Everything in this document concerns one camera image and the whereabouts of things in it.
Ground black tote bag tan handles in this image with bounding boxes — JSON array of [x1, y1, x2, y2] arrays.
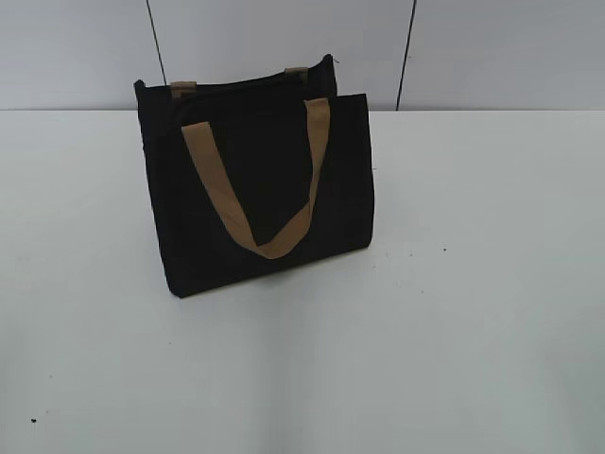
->
[[134, 55, 374, 298]]

